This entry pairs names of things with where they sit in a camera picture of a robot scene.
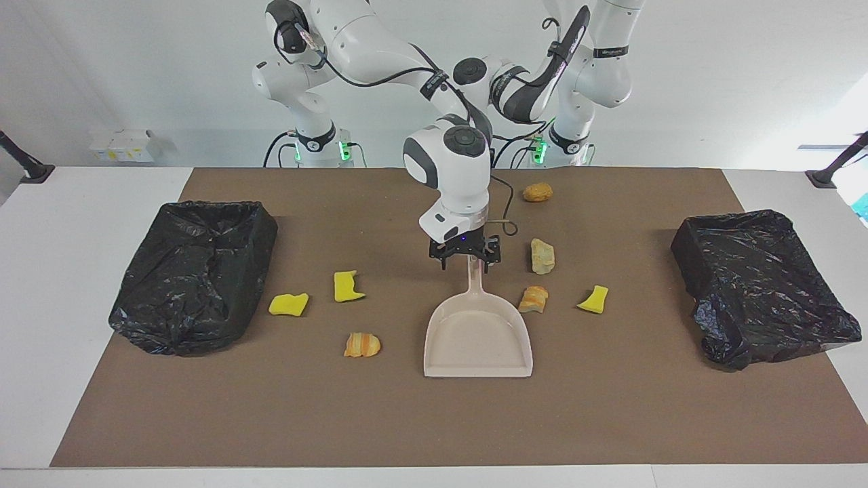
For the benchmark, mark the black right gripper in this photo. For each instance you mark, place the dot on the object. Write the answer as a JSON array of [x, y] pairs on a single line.
[[464, 245]]

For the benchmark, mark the pale beige sponge chunk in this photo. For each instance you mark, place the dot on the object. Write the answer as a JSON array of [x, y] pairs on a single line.
[[542, 257]]

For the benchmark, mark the beige plastic dustpan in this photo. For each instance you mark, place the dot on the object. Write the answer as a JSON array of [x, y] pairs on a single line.
[[478, 339]]

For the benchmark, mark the brown oval bun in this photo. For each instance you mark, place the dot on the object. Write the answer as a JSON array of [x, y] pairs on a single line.
[[537, 193]]

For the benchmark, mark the yellow sponge piece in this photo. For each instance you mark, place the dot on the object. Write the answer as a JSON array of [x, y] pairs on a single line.
[[595, 300], [288, 305], [347, 287]]

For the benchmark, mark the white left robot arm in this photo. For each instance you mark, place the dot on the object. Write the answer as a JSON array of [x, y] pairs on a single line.
[[603, 74]]

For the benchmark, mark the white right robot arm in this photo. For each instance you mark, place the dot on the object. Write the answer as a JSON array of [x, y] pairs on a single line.
[[461, 169]]

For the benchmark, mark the black bag lined bin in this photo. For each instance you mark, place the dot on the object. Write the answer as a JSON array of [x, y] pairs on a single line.
[[759, 285], [190, 271]]

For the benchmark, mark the brown table mat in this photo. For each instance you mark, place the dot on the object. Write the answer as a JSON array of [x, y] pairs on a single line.
[[610, 407]]

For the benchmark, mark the black pole stand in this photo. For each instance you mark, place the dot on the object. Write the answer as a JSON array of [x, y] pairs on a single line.
[[34, 173], [824, 177]]

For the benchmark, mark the teal object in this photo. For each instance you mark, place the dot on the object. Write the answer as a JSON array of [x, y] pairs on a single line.
[[863, 207]]

